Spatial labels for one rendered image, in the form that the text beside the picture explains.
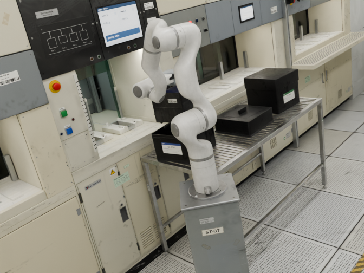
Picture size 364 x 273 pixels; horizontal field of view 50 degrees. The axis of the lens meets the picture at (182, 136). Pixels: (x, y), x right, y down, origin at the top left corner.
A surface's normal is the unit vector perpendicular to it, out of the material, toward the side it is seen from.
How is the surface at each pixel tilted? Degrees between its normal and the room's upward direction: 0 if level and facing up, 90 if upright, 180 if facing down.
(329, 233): 0
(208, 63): 90
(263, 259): 0
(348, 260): 0
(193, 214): 90
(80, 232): 90
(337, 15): 90
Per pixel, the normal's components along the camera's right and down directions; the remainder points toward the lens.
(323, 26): -0.67, 0.38
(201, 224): 0.04, 0.36
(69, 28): 0.72, 0.12
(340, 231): -0.18, -0.92
